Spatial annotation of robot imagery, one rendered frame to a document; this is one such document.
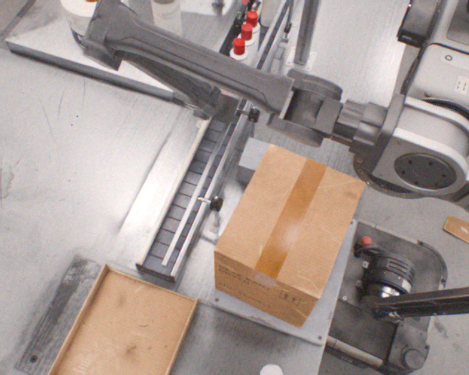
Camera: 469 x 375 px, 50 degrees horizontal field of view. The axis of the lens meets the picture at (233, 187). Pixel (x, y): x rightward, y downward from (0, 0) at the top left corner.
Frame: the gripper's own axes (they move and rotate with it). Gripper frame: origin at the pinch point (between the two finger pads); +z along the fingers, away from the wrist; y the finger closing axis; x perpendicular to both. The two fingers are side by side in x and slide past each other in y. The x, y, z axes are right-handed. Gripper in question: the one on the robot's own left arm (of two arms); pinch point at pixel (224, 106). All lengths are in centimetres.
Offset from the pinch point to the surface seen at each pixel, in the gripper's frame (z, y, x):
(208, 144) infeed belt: -2.6, 1.0, 12.0
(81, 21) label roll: 1, 50, -11
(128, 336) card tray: -35, 0, 59
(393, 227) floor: 91, -74, 35
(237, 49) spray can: -4.4, 0.2, -16.0
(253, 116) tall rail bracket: -4.5, -9.6, 0.2
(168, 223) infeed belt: -19.7, 1.8, 33.1
